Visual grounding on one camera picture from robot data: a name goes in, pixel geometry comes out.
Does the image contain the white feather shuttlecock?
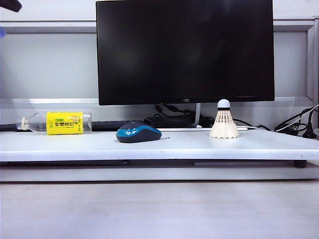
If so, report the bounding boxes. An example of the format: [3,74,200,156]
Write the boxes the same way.
[209,99,240,139]

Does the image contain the clear bottle yellow label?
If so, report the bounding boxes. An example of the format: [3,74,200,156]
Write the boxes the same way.
[16,111,93,135]

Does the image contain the black keyboard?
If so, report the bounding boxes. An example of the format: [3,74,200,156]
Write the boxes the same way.
[0,120,130,132]

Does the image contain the white raised desk board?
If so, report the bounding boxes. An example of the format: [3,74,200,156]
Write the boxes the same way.
[0,128,319,162]

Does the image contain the black AOC monitor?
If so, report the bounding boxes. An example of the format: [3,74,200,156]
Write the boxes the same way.
[96,0,276,106]

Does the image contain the blue and black mouse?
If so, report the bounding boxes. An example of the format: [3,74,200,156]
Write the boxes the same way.
[116,120,162,143]

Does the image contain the black power adapter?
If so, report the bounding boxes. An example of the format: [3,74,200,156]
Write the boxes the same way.
[144,114,195,128]

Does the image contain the white base slab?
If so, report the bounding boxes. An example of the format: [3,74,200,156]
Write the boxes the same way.
[0,165,319,182]

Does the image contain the silver monitor stand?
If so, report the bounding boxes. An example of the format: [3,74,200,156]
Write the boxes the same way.
[159,102,250,132]

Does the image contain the black power plug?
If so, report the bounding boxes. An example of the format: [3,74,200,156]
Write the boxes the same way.
[303,109,319,139]

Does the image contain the aluminium partition rail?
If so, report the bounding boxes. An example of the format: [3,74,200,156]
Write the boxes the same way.
[0,16,319,33]
[0,98,315,110]

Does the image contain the black monitor cable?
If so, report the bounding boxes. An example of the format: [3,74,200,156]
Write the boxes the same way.
[155,104,192,118]

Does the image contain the long black cable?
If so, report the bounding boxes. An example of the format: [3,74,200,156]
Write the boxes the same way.
[234,118,271,130]

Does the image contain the white USB cable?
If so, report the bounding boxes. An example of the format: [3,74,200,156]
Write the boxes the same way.
[245,104,319,132]

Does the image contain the aluminium partition post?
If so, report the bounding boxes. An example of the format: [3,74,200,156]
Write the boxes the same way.
[307,16,319,101]

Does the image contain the looped black cable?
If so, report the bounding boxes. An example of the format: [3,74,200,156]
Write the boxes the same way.
[275,106,319,136]

